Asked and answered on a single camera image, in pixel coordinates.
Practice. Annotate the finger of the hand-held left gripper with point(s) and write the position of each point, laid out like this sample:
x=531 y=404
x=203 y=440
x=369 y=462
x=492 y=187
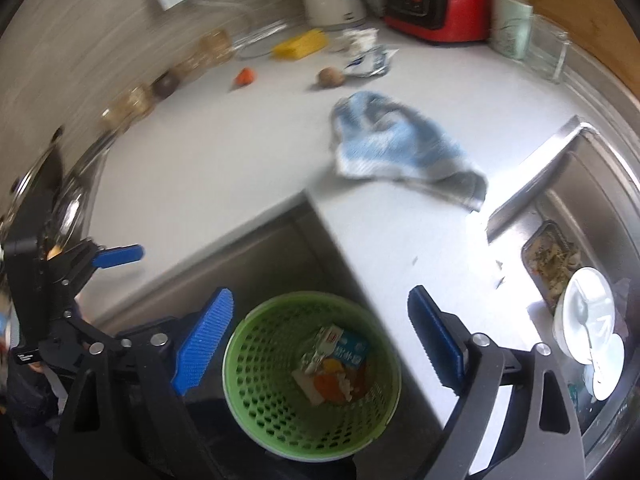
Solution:
x=82 y=329
x=120 y=255

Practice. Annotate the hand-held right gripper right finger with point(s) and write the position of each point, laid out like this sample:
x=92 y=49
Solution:
x=434 y=340

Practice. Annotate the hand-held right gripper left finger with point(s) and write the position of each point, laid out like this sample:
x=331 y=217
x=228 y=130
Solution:
x=205 y=342

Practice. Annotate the green plastic basket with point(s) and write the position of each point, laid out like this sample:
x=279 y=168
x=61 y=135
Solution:
x=270 y=395

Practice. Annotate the blue white milk carton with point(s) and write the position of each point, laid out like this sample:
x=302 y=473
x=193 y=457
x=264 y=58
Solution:
x=347 y=347

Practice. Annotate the large white tissue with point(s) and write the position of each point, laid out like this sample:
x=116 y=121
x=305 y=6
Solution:
x=345 y=385

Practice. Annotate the orange foam fruit net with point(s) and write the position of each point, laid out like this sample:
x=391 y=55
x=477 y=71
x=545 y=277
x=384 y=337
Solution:
x=327 y=386

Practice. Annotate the metal food tray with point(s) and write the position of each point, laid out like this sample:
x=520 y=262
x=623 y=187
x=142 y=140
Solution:
x=547 y=255

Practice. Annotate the white plates with spoon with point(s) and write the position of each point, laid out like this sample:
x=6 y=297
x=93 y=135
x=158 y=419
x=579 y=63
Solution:
x=585 y=310

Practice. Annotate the small white bowl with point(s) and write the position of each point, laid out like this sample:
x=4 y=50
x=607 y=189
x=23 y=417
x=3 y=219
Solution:
x=607 y=370

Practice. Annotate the dark brown tea cup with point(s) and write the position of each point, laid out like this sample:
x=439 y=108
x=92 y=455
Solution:
x=166 y=85

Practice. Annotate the blue white dish cloth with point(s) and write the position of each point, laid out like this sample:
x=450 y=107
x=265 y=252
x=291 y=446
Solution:
x=395 y=145

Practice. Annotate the stainless steel sink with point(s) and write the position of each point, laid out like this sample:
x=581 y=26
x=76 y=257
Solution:
x=590 y=200

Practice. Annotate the tall amber glass cup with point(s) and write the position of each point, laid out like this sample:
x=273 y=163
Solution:
x=217 y=46

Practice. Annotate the brown walnut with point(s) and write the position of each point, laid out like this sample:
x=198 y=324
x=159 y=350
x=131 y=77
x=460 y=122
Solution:
x=331 y=77

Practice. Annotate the yellow foam fruit net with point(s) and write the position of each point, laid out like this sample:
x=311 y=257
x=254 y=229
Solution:
x=300 y=44

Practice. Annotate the blue white torn wrapper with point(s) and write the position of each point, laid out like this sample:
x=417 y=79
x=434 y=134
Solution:
x=372 y=60

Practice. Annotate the small crumpled white tissue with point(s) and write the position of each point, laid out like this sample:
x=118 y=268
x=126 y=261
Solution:
x=359 y=40

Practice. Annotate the clear drinking glass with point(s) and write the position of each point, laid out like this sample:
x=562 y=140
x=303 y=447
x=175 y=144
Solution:
x=549 y=50

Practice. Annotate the white green mug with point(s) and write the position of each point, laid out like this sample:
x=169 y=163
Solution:
x=510 y=25

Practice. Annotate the red black blender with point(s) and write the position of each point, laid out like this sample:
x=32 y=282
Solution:
x=440 y=0

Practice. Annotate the wooden board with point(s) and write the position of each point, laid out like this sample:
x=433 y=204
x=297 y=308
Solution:
x=590 y=5

